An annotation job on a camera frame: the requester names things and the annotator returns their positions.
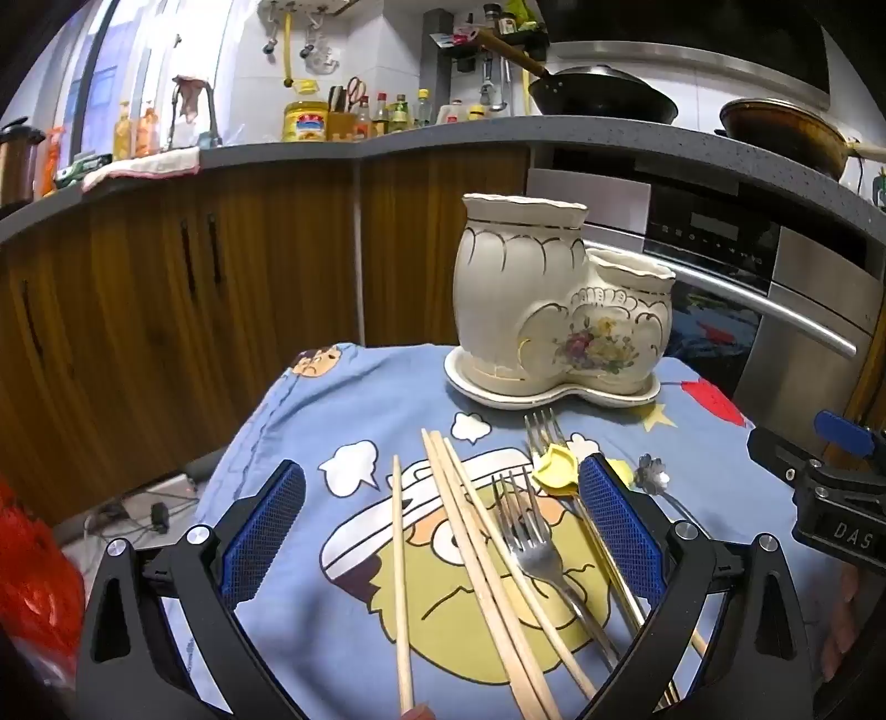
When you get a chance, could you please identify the yellow gas hose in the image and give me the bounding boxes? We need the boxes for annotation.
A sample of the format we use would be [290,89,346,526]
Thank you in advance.
[282,12,320,96]

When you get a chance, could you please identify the grey kitchen countertop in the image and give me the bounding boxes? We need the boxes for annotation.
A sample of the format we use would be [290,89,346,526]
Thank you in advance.
[0,114,886,243]

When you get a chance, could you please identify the black wok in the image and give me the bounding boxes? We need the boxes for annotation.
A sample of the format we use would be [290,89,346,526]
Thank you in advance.
[476,31,681,127]

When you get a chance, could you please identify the red plastic bag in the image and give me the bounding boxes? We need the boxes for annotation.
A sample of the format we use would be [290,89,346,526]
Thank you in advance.
[0,474,87,693]

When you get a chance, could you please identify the yellow plastic jar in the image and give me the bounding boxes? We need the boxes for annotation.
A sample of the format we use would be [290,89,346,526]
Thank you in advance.
[281,100,331,143]

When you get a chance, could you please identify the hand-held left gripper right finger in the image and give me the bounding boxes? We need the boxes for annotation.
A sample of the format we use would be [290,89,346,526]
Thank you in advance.
[578,453,818,720]

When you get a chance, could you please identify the person's right hand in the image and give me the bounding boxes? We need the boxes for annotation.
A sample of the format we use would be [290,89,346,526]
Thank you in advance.
[822,563,864,684]

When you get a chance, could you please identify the white dish towel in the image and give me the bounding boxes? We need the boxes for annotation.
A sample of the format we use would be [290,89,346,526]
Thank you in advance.
[81,147,203,193]

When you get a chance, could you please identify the blue cartoon printed cloth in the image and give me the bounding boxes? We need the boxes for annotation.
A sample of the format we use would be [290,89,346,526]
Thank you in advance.
[190,339,859,720]

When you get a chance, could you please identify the white ceramic saucer tray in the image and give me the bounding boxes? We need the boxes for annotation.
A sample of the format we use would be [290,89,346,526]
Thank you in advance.
[443,346,663,412]

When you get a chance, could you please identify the metal kitchen faucet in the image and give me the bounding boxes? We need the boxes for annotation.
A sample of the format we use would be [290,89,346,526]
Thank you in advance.
[168,75,224,151]

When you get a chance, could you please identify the pink rag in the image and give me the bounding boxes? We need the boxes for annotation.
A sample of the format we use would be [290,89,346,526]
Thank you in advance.
[173,75,212,124]

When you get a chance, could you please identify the silver flower spoon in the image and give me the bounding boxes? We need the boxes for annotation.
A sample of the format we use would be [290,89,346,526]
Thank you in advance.
[635,452,694,536]

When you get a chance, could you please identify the gold fork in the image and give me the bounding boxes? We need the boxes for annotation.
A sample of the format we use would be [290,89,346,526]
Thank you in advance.
[524,407,683,708]

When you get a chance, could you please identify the stainless steel built-in oven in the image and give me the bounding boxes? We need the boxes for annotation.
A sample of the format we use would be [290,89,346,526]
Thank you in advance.
[526,164,886,472]

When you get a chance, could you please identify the range hood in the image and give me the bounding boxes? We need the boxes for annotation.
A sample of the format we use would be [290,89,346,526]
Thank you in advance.
[536,0,833,94]

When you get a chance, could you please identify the white power strip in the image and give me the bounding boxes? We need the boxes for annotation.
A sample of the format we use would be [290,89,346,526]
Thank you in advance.
[135,472,203,501]

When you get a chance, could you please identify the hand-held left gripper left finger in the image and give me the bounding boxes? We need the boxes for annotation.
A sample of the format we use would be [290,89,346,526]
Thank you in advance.
[75,458,309,720]

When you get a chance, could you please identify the brown frying pan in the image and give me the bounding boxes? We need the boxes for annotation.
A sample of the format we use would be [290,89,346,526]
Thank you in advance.
[716,97,886,182]

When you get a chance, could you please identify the wooden knife block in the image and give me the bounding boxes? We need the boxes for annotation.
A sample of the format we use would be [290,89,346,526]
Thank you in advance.
[326,86,358,141]

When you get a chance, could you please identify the dark metal kettle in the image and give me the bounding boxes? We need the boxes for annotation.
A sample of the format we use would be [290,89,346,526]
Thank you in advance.
[0,116,47,210]

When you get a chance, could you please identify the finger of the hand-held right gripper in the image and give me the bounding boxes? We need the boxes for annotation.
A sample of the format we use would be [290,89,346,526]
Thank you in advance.
[814,410,876,452]
[746,425,826,487]

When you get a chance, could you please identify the white ceramic utensil holder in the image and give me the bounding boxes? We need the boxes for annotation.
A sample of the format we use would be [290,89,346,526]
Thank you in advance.
[453,192,677,397]

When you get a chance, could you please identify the silver fork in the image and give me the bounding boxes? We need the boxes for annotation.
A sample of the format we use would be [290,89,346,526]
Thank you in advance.
[491,469,622,671]

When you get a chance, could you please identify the black wall rack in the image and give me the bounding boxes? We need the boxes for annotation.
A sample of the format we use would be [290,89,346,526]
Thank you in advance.
[427,29,549,73]

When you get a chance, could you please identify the hanging metal ladle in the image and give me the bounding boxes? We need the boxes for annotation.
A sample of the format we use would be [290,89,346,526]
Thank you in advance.
[477,56,511,116]

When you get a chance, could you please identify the wooden kitchen cabinets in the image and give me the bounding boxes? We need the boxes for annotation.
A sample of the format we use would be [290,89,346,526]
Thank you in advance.
[0,145,534,527]

